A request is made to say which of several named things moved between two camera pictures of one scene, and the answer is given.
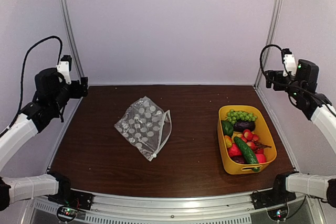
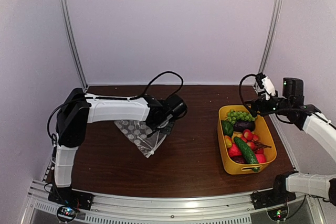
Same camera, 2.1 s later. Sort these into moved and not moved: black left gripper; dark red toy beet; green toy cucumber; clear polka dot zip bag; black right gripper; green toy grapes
Moved: black left gripper; black right gripper
Not moved: green toy grapes; green toy cucumber; dark red toy beet; clear polka dot zip bag
